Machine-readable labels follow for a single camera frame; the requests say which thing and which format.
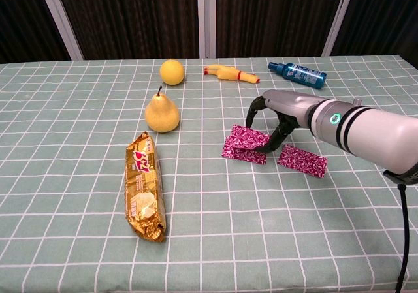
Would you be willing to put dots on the white metal frame post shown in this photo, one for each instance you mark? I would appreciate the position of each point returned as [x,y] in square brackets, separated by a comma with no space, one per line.
[210,19]
[59,19]
[338,19]

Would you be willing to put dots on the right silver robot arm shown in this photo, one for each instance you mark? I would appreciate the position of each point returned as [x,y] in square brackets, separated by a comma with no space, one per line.
[375,130]

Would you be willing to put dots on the dark brown curtain panel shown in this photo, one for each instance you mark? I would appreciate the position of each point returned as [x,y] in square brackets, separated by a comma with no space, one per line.
[130,19]
[274,15]
[23,19]
[385,15]

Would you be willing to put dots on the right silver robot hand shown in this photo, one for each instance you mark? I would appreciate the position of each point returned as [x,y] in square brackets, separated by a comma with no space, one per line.
[287,103]

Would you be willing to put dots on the yellow pear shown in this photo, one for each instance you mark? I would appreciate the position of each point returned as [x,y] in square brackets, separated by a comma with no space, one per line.
[162,115]

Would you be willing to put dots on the pink patterned packet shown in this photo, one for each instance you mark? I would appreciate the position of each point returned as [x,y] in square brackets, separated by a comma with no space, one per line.
[248,157]
[302,160]
[248,138]

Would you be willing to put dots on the green checked tablecloth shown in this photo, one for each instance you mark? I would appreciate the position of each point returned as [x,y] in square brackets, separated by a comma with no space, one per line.
[81,175]

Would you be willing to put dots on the blue spray bottle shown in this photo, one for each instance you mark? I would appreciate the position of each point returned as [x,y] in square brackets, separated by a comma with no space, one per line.
[300,75]

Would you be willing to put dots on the yellow rubber chicken toy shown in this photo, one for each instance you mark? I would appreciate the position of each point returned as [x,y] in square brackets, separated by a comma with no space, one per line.
[228,73]

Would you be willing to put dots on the gold snack package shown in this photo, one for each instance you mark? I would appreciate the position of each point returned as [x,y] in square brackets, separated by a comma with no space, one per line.
[143,188]

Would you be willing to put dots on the yellow round fruit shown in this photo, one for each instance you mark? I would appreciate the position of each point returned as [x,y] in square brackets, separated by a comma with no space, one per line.
[172,72]

